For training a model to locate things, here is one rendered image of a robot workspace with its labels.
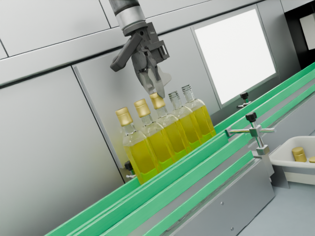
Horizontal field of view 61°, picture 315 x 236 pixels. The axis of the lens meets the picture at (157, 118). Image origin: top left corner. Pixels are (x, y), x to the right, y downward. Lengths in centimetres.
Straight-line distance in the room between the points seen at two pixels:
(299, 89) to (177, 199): 77
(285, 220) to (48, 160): 65
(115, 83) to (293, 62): 104
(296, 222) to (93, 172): 56
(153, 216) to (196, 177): 14
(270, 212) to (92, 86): 62
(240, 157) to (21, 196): 60
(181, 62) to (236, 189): 49
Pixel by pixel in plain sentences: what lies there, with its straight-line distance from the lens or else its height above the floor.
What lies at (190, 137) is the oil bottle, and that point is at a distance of 80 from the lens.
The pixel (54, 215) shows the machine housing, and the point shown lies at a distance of 85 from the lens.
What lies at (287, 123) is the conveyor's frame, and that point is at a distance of 111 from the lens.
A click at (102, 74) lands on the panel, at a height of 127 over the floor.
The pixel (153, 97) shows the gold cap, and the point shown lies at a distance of 76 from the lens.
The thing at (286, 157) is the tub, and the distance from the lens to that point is 97.
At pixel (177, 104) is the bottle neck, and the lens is 80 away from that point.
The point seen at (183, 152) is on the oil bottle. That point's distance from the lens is 78.
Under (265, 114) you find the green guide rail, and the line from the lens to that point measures 104.
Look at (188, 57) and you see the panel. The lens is 103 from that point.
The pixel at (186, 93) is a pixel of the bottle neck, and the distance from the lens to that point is 83.
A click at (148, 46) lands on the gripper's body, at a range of 75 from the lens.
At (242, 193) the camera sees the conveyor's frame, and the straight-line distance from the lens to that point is 77.
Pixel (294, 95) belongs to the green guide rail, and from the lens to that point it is 120.
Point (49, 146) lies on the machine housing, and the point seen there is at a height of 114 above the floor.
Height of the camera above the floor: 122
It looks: 10 degrees down
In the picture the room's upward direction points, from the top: 23 degrees counter-clockwise
